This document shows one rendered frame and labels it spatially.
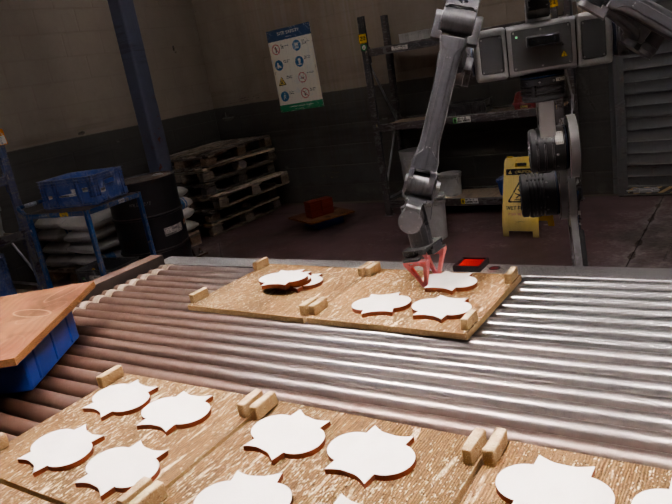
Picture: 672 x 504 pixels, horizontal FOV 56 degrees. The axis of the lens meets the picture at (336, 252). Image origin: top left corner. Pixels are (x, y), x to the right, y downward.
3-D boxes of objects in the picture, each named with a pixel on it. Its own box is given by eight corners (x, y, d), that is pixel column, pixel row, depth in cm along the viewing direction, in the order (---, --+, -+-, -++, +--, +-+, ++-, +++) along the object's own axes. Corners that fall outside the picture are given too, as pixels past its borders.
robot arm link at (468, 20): (492, -24, 145) (448, -31, 147) (479, 30, 143) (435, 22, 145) (472, 67, 189) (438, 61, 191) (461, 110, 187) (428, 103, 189)
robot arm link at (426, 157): (483, 19, 149) (437, 11, 150) (484, 14, 143) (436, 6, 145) (439, 199, 157) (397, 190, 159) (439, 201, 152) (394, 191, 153)
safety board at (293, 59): (280, 112, 742) (265, 31, 717) (324, 107, 708) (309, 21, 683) (279, 113, 740) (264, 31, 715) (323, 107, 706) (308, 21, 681)
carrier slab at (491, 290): (378, 273, 181) (378, 268, 180) (522, 280, 158) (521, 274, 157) (307, 323, 154) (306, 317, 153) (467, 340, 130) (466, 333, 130)
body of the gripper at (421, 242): (403, 259, 157) (395, 230, 155) (421, 246, 165) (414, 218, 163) (426, 256, 153) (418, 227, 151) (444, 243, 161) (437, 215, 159)
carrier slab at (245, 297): (268, 267, 204) (267, 263, 204) (377, 274, 181) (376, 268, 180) (188, 310, 178) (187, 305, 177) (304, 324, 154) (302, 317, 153)
